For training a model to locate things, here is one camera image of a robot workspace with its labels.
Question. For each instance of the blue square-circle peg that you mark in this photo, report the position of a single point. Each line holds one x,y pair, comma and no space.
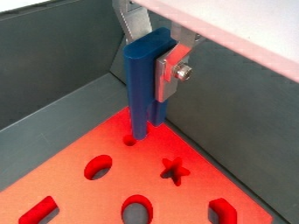
140,55

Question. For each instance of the red shape-sorting board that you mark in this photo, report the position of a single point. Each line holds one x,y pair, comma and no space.
107,171

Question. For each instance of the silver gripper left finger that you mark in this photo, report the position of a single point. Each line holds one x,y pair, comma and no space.
132,16

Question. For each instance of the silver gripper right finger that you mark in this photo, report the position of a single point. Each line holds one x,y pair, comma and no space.
171,68

